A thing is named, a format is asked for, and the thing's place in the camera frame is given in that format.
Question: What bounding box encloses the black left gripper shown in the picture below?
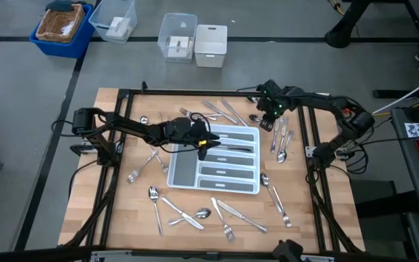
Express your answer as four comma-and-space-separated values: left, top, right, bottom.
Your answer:
164, 116, 222, 162

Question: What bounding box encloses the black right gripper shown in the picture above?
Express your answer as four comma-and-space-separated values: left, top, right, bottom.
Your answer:
255, 79, 294, 132

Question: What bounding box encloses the white cutlery organizer tray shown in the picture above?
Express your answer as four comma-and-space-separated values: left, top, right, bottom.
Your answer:
166, 122, 261, 196

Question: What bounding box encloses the white plastic bin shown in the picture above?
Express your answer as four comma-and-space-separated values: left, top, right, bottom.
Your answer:
193, 24, 228, 68

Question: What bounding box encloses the black floor stand leg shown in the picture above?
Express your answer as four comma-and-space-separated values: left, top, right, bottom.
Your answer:
324, 0, 372, 49

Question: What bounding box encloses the white cardboard box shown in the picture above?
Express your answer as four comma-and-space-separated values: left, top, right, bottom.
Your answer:
167, 35, 193, 59
105, 16, 131, 39

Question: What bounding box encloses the clear plastic bin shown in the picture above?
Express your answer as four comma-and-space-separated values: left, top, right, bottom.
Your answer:
157, 12, 198, 64
88, 0, 138, 45

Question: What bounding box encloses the black crossbeam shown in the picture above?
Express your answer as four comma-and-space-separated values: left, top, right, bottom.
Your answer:
0, 246, 419, 262

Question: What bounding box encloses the black bulky object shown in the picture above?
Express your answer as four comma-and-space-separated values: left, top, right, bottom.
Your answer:
271, 239, 304, 262

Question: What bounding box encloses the black equipment stand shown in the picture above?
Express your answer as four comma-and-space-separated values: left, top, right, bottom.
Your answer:
350, 178, 419, 262

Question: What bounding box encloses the black side table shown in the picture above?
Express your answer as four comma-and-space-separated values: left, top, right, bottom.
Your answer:
390, 98, 419, 221

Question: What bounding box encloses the blue plastic bin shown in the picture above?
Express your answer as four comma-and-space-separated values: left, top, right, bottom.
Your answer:
28, 3, 95, 60

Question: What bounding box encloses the wicker basket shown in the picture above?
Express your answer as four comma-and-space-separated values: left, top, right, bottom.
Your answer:
35, 3, 86, 44

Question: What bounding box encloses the black pouch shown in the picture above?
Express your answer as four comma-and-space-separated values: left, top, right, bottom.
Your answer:
44, 0, 76, 12

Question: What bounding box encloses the black stand frame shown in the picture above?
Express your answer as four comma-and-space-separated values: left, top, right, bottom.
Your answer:
372, 0, 419, 100

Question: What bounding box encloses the yellow and black cable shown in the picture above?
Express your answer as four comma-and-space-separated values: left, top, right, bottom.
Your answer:
326, 0, 343, 16

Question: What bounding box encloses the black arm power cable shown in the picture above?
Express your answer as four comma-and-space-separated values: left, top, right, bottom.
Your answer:
50, 118, 103, 200
338, 136, 418, 176

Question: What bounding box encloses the grey metal bracket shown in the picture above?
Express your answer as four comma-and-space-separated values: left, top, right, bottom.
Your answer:
89, 250, 134, 262
302, 255, 336, 262

